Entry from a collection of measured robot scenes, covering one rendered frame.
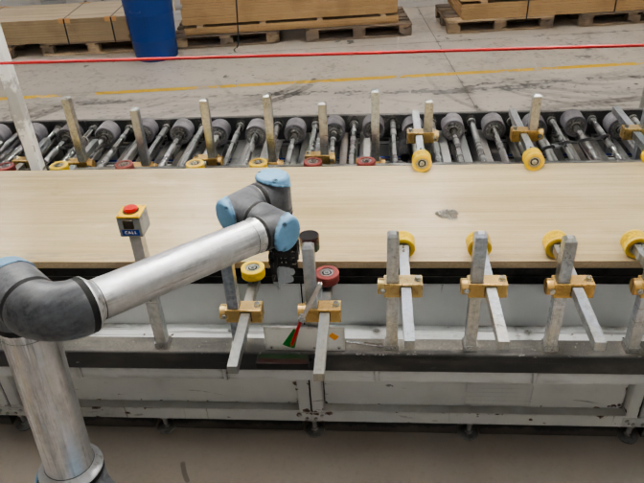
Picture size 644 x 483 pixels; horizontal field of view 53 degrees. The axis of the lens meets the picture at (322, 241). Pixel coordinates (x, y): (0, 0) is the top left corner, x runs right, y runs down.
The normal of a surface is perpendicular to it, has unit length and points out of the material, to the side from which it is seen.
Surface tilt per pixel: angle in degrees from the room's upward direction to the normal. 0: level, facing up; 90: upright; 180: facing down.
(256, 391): 90
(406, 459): 0
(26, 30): 90
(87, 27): 90
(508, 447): 0
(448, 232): 0
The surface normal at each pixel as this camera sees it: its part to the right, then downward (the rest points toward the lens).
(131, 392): -0.07, 0.55
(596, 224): -0.05, -0.83
